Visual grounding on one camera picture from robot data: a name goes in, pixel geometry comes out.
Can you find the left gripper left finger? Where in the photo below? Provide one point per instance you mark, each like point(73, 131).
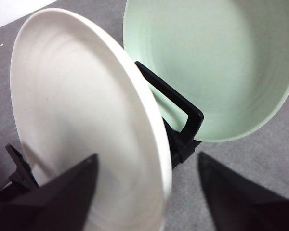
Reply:
point(50, 207)

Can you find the cream yellow plate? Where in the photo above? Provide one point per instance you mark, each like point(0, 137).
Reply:
point(74, 96)

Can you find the green plate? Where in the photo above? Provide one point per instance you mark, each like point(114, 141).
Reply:
point(207, 60)

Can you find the black plastic plate rack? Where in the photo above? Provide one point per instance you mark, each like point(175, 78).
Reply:
point(192, 118)

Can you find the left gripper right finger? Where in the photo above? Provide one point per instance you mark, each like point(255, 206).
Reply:
point(243, 209)

